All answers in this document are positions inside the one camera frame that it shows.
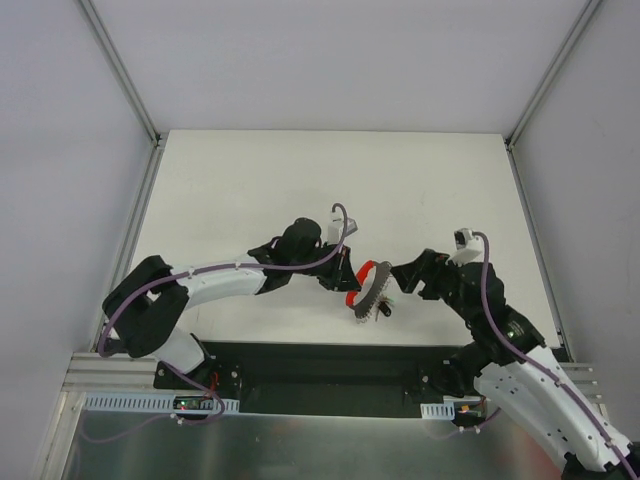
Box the red handled metal key holder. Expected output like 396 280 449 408
345 260 392 324

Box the black headed key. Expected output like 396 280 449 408
378 299 393 317

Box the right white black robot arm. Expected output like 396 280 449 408
391 249 639 479

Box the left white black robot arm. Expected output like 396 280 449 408
102 218 360 389

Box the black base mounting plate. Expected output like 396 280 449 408
152 338 519 416

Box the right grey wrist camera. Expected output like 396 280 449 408
447 228 484 266

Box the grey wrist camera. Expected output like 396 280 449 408
326 217 358 245
447 228 484 266

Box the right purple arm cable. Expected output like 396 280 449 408
469 230 636 480

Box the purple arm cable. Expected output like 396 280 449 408
469 230 636 480
98 202 349 358

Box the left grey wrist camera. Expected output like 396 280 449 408
326 217 358 245

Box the right white cable duct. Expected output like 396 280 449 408
420 402 455 421

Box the right aluminium frame post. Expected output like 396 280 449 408
505 0 606 152

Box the aluminium frame post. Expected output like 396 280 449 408
74 0 162 147
505 0 606 152

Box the right aluminium table rail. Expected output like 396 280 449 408
505 142 621 480

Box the aluminium table rail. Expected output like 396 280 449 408
505 142 621 480
30 133 168 479

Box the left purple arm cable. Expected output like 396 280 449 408
98 202 349 358

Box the left aluminium table rail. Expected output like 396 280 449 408
30 133 168 479

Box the left aluminium frame post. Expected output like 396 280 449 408
74 0 162 147

